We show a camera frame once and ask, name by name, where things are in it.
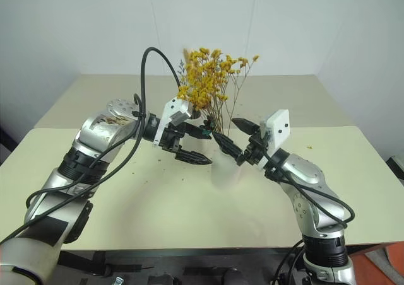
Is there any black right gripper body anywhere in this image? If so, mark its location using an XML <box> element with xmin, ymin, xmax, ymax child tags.
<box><xmin>241</xmin><ymin>130</ymin><xmax>270</xmax><ymax>168</ymax></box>

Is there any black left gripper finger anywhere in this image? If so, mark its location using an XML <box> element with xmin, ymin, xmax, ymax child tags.
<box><xmin>183</xmin><ymin>123</ymin><xmax>212</xmax><ymax>140</ymax></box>
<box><xmin>175</xmin><ymin>149</ymin><xmax>213</xmax><ymax>166</ymax></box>

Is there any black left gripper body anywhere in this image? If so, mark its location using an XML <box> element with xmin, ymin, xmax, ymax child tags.
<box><xmin>157</xmin><ymin>122</ymin><xmax>187</xmax><ymax>156</ymax></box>

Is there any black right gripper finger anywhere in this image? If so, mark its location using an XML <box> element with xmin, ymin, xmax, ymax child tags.
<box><xmin>231</xmin><ymin>117</ymin><xmax>262</xmax><ymax>136</ymax></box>
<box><xmin>213</xmin><ymin>132</ymin><xmax>244</xmax><ymax>167</ymax></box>

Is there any white vase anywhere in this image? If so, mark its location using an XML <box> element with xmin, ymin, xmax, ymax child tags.
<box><xmin>210</xmin><ymin>133</ymin><xmax>246</xmax><ymax>192</ymax></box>

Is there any yellow dried flower bouquet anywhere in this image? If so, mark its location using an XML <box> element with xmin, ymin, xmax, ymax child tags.
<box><xmin>175</xmin><ymin>47</ymin><xmax>209</xmax><ymax>112</ymax></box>
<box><xmin>201</xmin><ymin>47</ymin><xmax>261</xmax><ymax>138</ymax></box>

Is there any dark rounded shape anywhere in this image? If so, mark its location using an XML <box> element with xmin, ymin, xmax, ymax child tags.
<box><xmin>222</xmin><ymin>267</ymin><xmax>251</xmax><ymax>285</ymax></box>

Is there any dark box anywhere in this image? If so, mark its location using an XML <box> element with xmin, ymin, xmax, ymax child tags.
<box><xmin>387</xmin><ymin>154</ymin><xmax>404</xmax><ymax>181</ymax></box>

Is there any orange red object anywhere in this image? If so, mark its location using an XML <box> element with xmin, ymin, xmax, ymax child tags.
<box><xmin>347</xmin><ymin>242</ymin><xmax>404</xmax><ymax>285</ymax></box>

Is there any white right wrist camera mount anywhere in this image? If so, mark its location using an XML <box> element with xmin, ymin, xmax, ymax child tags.
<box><xmin>257</xmin><ymin>108</ymin><xmax>290</xmax><ymax>156</ymax></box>

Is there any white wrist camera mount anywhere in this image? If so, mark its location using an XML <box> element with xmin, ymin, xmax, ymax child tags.
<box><xmin>152</xmin><ymin>97</ymin><xmax>193</xmax><ymax>148</ymax></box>
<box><xmin>257</xmin><ymin>108</ymin><xmax>290</xmax><ymax>156</ymax></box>

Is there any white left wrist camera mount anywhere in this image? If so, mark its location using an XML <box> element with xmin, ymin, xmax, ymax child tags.
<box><xmin>152</xmin><ymin>97</ymin><xmax>193</xmax><ymax>148</ymax></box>

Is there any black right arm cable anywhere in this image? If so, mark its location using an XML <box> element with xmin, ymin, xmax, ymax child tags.
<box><xmin>263</xmin><ymin>151</ymin><xmax>357</xmax><ymax>285</ymax></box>

